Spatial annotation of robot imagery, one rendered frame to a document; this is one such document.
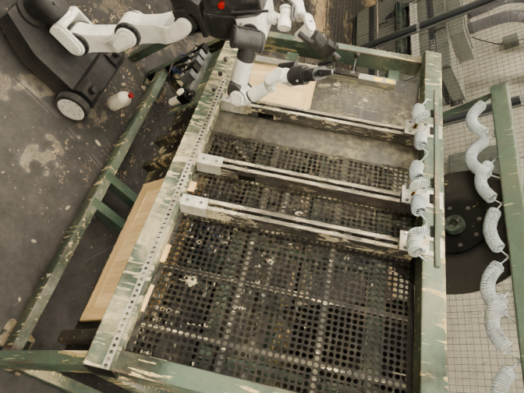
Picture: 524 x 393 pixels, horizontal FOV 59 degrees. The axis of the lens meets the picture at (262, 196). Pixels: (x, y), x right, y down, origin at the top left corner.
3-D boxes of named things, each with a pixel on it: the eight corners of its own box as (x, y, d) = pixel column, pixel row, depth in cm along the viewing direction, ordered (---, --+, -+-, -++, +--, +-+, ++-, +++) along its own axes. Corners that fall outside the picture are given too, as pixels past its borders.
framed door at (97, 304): (146, 185, 286) (143, 183, 285) (213, 167, 256) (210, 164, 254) (82, 322, 234) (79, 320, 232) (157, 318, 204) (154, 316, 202)
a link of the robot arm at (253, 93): (268, 96, 220) (238, 112, 231) (276, 88, 227) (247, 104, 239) (256, 77, 217) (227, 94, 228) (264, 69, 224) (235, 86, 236)
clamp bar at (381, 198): (201, 158, 236) (198, 125, 216) (435, 205, 225) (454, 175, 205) (196, 173, 230) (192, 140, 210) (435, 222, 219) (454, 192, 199)
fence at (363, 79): (241, 57, 285) (241, 52, 282) (394, 84, 277) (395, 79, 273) (238, 62, 282) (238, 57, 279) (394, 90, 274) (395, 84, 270)
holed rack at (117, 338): (221, 80, 264) (221, 79, 264) (225, 81, 264) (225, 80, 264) (100, 368, 168) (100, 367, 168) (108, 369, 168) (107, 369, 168)
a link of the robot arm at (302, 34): (311, 40, 269) (296, 28, 264) (323, 30, 260) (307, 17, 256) (306, 53, 263) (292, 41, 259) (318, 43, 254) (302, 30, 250)
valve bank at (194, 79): (180, 44, 288) (208, 30, 275) (194, 62, 296) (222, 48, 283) (151, 97, 259) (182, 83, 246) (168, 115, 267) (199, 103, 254)
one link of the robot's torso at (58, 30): (44, 31, 251) (58, 22, 244) (61, 11, 262) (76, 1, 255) (74, 60, 263) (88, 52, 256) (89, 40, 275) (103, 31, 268)
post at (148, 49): (130, 52, 330) (209, 10, 289) (136, 58, 334) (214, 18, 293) (127, 57, 327) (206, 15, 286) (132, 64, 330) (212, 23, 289)
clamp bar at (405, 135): (224, 100, 262) (223, 66, 242) (434, 139, 251) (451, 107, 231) (220, 112, 256) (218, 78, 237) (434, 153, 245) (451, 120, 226)
